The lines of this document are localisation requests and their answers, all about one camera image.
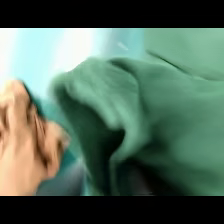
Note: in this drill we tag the peach garment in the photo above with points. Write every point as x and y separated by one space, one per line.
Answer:
20 146

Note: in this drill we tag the green garment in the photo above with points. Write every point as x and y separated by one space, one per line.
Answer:
173 126

